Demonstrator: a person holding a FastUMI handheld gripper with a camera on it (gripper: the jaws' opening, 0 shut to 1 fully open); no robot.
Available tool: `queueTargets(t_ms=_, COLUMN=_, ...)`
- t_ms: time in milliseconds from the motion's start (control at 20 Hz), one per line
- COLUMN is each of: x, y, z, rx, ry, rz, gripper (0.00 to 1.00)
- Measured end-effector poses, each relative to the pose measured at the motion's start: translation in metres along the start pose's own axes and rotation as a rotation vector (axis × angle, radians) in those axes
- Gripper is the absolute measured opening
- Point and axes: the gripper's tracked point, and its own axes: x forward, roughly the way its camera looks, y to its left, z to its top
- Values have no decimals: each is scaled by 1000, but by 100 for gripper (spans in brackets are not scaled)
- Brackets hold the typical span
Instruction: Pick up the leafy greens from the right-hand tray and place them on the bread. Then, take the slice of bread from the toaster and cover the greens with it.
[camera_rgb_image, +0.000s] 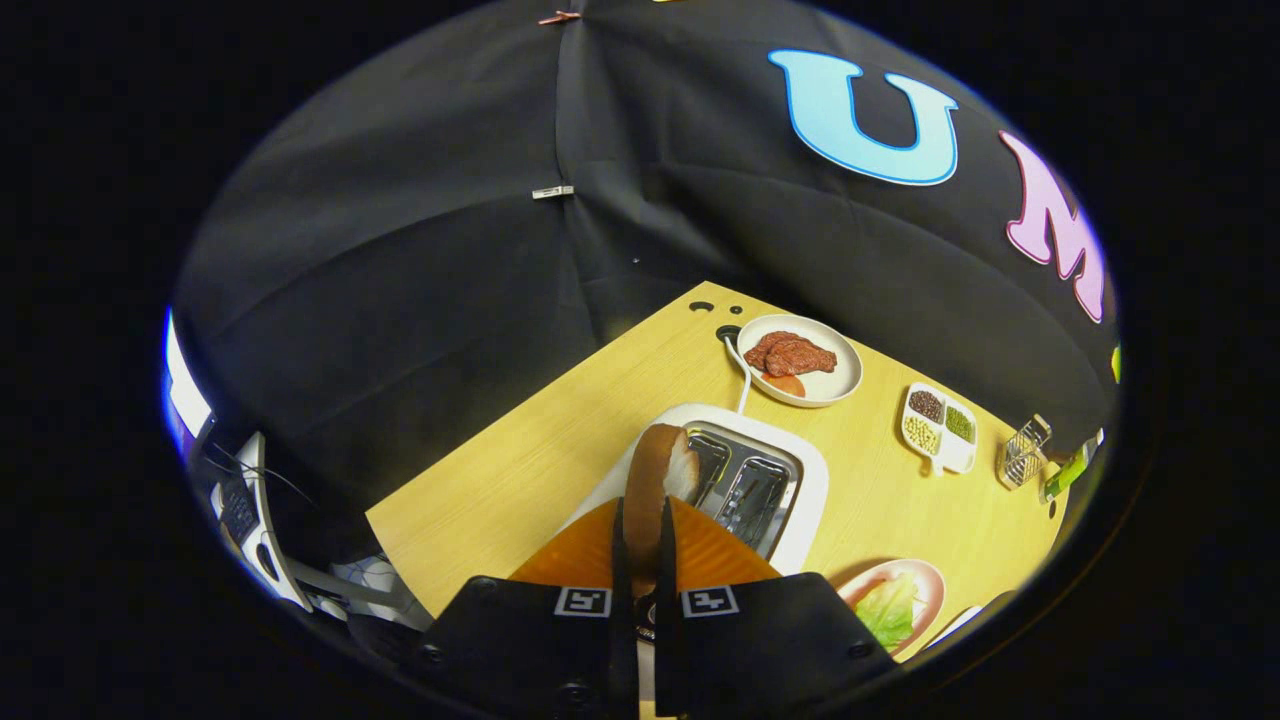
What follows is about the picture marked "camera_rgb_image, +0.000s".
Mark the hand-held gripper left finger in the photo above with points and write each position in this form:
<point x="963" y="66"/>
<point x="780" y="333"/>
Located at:
<point x="520" y="640"/>

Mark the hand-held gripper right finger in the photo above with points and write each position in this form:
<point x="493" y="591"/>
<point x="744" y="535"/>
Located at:
<point x="770" y="640"/>

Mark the green lettuce leaf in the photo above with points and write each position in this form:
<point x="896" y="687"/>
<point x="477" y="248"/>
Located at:
<point x="885" y="612"/>

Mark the toasted bread slice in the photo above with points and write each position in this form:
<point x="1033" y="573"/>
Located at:
<point x="650" y="480"/>

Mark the white toaster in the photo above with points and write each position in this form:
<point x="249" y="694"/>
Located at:
<point x="808" y="500"/>

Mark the pink round plate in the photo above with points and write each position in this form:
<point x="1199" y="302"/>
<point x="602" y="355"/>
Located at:
<point x="930" y="585"/>

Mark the white square plate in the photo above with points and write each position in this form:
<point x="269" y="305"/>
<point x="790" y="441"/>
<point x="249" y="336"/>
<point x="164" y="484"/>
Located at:
<point x="955" y="625"/>

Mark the white divided condiment dish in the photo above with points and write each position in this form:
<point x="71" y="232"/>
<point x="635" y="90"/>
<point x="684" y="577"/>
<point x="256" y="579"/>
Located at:
<point x="945" y="450"/>

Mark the round beige plate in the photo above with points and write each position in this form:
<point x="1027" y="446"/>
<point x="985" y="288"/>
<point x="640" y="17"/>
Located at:
<point x="840" y="380"/>

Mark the white equipment stand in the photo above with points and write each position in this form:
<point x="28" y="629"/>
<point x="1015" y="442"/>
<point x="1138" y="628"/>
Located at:
<point x="262" y="545"/>

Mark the red meat slices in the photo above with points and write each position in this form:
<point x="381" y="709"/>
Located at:
<point x="795" y="355"/>

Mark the green label plastic bottle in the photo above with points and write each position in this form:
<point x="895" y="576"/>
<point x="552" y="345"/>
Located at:
<point x="1066" y="474"/>

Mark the black backdrop cloth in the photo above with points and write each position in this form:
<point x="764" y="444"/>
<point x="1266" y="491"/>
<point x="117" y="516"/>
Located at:
<point x="450" y="250"/>

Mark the white cloth clip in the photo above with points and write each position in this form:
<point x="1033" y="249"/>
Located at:
<point x="552" y="192"/>

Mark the pink cloth clip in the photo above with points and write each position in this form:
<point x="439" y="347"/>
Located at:
<point x="558" y="17"/>

